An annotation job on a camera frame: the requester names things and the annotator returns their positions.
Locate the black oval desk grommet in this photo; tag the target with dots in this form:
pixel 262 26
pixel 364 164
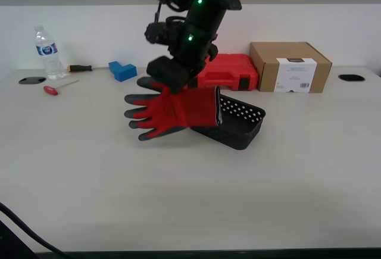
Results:
pixel 32 80
pixel 351 77

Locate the blue L-shaped block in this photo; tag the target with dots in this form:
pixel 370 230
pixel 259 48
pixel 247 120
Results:
pixel 123 73

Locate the brown cardboard box white label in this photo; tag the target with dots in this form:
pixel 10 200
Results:
pixel 268 71

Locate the black perforated plastic basket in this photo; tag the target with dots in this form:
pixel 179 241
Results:
pixel 238 137

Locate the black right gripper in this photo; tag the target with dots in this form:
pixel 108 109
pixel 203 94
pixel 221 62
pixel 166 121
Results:
pixel 190 49

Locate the red and grey work glove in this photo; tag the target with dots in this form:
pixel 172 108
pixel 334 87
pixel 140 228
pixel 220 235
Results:
pixel 178 110

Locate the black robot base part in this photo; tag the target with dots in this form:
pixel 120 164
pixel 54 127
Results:
pixel 12 247

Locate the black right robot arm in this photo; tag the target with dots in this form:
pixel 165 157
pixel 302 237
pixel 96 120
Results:
pixel 208 9

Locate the clear plastic water bottle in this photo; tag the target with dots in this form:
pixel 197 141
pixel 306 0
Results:
pixel 51 62

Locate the red plastic tool case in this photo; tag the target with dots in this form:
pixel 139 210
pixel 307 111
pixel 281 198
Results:
pixel 238 68

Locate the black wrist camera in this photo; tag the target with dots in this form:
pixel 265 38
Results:
pixel 156 34

